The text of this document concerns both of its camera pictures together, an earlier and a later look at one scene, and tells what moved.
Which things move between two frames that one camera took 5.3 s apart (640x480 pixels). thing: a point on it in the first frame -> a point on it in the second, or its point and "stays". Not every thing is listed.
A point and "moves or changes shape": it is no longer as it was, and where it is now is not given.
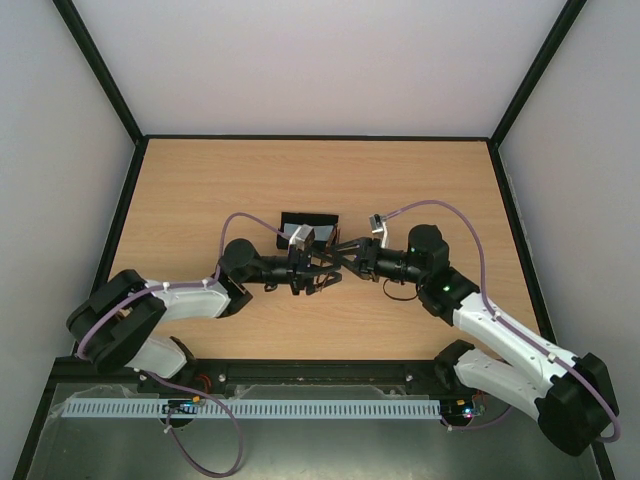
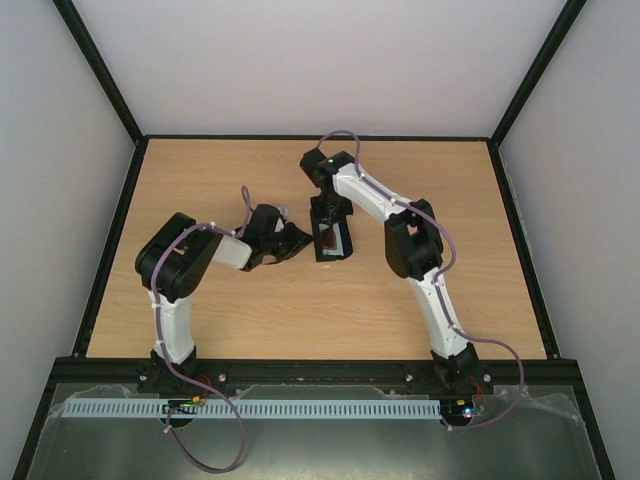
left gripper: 300,268 -> 297,242
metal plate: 143,448 stays
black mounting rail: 411,373 stays
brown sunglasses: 323,278 -> 329,241
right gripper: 371,256 -> 330,215
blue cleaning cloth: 321,232 moves or changes shape
